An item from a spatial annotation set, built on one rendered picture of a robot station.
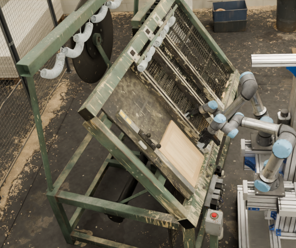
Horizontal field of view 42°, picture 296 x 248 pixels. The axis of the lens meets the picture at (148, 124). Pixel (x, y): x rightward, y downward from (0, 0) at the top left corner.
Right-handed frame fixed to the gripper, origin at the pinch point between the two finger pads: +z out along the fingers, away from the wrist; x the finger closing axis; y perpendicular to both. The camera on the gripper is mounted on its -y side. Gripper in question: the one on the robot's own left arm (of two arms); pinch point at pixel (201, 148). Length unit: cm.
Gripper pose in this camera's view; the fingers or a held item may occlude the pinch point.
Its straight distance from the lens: 299.7
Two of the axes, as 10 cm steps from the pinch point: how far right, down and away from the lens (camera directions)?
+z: -3.7, 6.6, 6.5
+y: -9.1, -3.8, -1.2
